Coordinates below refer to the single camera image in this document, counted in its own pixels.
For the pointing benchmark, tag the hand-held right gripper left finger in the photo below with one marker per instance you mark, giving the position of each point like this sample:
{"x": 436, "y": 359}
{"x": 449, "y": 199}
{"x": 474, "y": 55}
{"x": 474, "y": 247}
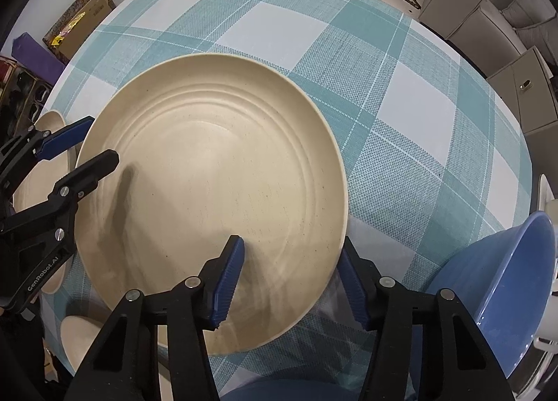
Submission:
{"x": 226, "y": 283}

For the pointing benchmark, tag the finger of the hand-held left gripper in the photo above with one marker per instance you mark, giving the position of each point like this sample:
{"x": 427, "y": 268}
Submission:
{"x": 89, "y": 172}
{"x": 61, "y": 141}

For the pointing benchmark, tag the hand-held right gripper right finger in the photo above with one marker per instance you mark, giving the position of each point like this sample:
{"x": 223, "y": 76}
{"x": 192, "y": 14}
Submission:
{"x": 354, "y": 292}

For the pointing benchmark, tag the large beige plate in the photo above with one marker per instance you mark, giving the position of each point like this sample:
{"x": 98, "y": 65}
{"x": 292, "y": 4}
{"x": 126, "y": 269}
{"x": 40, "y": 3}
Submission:
{"x": 209, "y": 165}

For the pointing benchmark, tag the shoe rack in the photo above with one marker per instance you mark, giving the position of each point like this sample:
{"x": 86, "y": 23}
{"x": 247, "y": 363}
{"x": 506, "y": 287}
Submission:
{"x": 17, "y": 87}

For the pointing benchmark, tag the purple mat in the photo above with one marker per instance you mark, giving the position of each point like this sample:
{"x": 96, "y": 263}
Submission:
{"x": 35, "y": 56}

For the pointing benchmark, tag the brown cardboard box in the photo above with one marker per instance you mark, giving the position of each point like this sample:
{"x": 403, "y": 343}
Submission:
{"x": 91, "y": 12}

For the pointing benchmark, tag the teal checked tablecloth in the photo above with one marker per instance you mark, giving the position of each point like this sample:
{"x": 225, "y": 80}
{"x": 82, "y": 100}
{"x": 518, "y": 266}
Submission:
{"x": 331, "y": 56}

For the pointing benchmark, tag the grey bedside cabinet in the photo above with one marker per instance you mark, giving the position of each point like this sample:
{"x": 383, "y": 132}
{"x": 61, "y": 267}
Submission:
{"x": 536, "y": 95}

